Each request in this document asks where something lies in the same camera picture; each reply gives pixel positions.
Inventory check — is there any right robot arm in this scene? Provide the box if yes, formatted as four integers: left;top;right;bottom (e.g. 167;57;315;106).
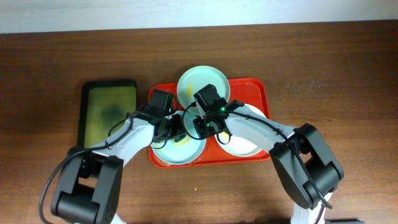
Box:
193;84;345;223

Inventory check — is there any light blue plate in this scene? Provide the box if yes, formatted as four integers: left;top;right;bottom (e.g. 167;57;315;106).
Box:
150;111;206;166

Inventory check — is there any black rectangular tray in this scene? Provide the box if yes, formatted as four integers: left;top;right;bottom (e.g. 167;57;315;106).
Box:
77;79;137;147

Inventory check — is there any green yellow sponge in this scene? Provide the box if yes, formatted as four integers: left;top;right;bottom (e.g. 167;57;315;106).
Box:
174;134;191;146

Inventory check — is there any white plate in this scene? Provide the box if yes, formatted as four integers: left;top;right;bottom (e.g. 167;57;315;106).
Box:
214;103;268;157

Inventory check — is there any mint green plate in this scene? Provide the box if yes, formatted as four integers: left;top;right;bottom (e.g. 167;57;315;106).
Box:
177;65;231;109

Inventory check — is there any red plastic tray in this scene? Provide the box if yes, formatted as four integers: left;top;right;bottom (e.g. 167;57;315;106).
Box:
149;78;271;169

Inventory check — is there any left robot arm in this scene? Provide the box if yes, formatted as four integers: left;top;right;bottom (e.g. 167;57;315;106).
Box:
50;90;183;223

